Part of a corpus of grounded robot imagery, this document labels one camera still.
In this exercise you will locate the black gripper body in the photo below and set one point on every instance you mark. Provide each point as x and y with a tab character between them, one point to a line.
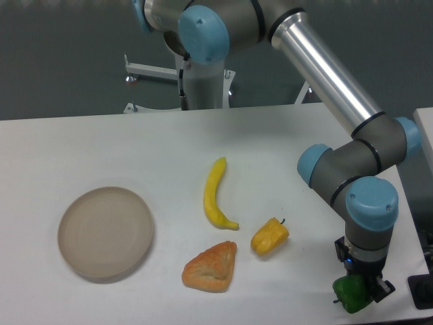
369	264

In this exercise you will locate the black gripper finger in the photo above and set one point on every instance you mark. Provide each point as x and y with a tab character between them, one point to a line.
380	288

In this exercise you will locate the green pepper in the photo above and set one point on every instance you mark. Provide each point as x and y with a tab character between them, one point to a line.
352	292

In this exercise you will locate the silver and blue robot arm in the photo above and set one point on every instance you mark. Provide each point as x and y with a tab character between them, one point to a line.
346	178

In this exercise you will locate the yellow pepper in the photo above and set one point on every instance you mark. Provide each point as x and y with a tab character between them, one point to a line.
269	236

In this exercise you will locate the beige round plate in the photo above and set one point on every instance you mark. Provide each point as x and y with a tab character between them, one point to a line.
105	234

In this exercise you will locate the black device at right edge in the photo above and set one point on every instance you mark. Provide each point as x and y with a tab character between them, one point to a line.
421	290

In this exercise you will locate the orange pastry triangle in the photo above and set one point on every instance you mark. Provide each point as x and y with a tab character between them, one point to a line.
212	270

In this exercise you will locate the yellow banana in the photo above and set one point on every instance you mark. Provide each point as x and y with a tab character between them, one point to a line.
211	208

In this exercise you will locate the white box at right edge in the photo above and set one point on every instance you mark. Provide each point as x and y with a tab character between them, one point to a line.
423	118

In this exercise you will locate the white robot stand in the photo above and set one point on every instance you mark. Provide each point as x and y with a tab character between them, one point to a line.
200	86

